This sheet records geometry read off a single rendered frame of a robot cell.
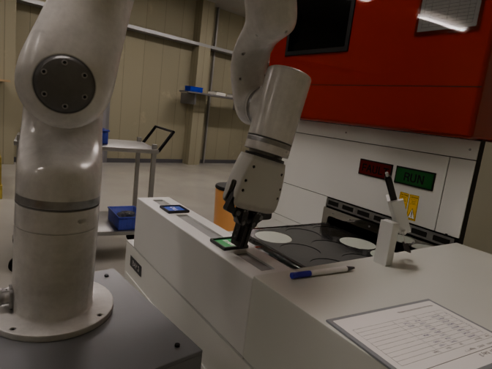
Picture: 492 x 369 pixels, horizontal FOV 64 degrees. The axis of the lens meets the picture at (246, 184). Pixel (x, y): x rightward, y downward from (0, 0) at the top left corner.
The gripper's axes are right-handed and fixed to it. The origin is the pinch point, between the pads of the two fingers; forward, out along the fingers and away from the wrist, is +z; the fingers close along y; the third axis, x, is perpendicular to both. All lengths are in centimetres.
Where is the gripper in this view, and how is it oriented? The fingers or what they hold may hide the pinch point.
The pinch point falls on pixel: (241, 235)
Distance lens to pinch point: 74.8
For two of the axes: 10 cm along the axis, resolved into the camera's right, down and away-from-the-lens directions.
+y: -7.8, -2.0, -5.9
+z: -2.9, 9.6, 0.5
